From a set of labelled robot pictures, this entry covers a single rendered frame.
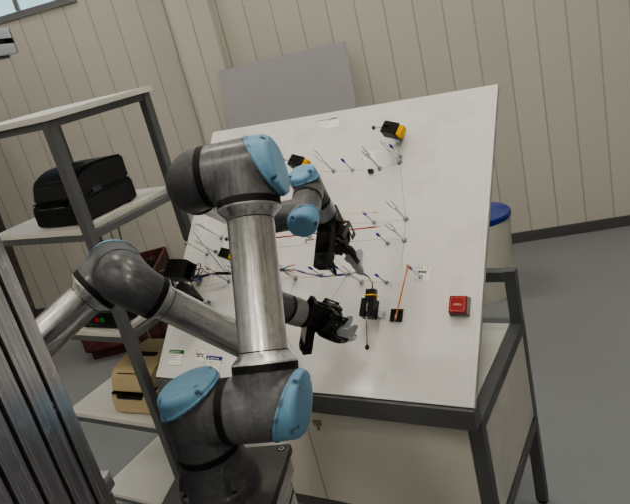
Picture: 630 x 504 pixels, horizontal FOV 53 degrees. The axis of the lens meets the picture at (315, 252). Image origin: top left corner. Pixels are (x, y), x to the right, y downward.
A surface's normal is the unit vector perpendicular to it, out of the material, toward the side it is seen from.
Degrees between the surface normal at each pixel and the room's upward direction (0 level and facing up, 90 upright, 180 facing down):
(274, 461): 0
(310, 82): 77
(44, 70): 90
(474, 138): 46
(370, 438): 90
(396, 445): 90
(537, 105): 90
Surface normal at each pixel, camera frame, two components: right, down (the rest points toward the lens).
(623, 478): -0.23, -0.92
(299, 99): -0.22, 0.14
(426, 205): -0.50, -0.35
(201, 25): -0.17, 0.37
